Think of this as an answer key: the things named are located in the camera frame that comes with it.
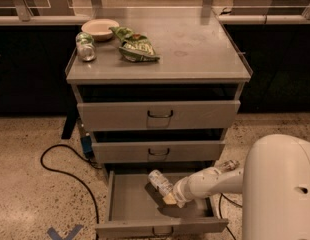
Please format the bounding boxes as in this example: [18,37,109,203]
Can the dark back counter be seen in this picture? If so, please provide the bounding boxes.
[0,20,82,116]

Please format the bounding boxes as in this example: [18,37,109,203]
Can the blue power adapter box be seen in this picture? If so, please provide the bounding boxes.
[80,135,94,159]

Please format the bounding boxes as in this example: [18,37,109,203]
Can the grey middle drawer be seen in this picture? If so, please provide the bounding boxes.
[92,141,225,163]

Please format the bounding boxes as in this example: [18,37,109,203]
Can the green chip bag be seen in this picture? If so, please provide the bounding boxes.
[110,26,160,62]

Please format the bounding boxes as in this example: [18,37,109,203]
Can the small clear bottle on floor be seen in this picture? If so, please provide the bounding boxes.
[218,160,240,173]

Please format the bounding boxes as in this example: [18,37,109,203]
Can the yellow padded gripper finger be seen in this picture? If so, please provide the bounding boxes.
[163,193,177,205]

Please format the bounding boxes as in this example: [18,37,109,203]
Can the black cable left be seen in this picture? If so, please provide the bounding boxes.
[39,143,103,240]

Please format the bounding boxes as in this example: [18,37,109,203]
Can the grey open bottom drawer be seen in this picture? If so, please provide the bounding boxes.
[96,170,228,239]

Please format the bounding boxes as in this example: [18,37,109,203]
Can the beige paper bowl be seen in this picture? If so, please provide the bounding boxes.
[81,19,119,41]

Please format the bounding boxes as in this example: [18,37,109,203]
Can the grey top drawer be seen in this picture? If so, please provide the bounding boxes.
[77,100,240,131]

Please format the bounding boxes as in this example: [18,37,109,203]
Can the green soda can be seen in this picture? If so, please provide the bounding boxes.
[75,32,96,62]

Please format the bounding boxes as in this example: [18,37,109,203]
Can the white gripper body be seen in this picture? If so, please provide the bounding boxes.
[173,177,194,208]

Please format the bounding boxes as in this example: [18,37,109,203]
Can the grey metal drawer cabinet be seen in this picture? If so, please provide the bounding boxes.
[67,7,251,240]

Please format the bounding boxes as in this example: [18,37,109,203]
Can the black cable right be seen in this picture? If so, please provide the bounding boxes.
[217,193,244,240]

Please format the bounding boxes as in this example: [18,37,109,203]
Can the clear blue-label plastic bottle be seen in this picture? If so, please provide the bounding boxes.
[148,170,173,197]

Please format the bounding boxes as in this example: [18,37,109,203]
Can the black cable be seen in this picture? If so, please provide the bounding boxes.
[217,193,244,240]
[39,143,103,240]

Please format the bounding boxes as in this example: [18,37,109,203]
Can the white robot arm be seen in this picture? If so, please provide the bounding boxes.
[163,134,310,240]

